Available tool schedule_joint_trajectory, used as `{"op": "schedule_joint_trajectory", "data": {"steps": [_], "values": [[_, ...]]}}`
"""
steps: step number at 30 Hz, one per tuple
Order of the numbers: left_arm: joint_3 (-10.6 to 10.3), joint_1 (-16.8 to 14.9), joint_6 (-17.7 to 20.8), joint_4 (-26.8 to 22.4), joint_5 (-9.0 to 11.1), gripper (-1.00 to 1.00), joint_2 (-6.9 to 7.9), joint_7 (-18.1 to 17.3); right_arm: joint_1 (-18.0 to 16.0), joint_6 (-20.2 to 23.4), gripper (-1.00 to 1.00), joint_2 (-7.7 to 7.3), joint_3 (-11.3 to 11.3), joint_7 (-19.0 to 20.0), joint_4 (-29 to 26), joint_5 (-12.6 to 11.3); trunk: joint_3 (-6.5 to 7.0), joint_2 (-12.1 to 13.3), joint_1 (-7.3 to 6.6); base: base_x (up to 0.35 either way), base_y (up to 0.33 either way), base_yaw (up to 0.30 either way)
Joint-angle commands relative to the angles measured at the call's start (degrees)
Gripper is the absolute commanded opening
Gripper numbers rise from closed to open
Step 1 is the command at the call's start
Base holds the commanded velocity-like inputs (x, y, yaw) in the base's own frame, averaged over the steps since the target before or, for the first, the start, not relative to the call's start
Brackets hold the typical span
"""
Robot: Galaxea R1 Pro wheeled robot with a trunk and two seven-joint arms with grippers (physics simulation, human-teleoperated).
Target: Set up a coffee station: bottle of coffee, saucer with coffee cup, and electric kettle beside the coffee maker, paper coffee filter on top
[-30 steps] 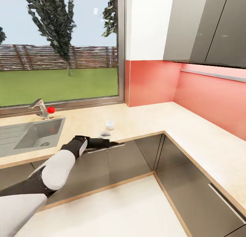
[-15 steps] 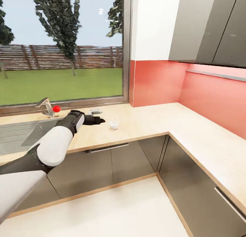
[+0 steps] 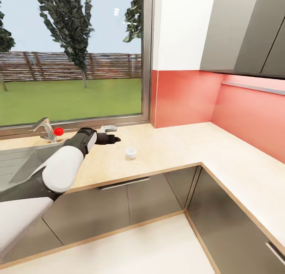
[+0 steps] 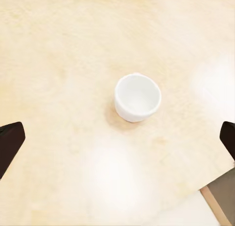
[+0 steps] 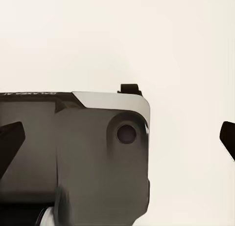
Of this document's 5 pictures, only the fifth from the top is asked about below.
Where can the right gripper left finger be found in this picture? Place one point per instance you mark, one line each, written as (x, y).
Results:
(12, 137)

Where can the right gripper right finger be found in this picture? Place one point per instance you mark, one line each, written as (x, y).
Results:
(227, 137)

